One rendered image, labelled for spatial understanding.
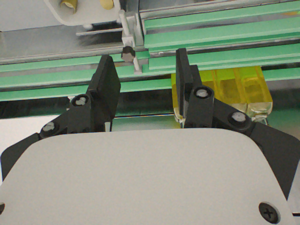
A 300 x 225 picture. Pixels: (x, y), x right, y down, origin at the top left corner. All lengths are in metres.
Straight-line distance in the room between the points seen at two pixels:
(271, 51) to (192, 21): 0.21
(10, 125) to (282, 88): 1.00
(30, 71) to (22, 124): 0.23
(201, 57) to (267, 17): 0.15
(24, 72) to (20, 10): 0.19
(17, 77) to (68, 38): 0.19
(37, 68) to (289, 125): 0.81
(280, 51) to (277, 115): 0.25
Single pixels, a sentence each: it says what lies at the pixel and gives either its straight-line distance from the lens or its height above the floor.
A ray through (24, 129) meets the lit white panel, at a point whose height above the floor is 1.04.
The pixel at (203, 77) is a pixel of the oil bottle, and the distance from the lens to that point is 0.47.
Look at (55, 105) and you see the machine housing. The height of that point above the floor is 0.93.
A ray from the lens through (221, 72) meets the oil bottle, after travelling 0.49.
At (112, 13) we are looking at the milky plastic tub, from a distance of 0.52.
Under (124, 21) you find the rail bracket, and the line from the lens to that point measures 0.37.
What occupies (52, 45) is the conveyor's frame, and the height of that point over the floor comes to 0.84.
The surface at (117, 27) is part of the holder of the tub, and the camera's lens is 0.58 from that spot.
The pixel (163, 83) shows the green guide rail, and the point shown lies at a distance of 0.53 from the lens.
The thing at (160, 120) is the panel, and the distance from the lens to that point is 0.57.
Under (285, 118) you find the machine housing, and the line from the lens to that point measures 0.71.
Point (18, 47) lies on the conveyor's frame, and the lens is 0.71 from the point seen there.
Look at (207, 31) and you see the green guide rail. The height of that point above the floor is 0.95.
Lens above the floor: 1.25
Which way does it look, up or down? 25 degrees down
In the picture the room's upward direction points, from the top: 179 degrees clockwise
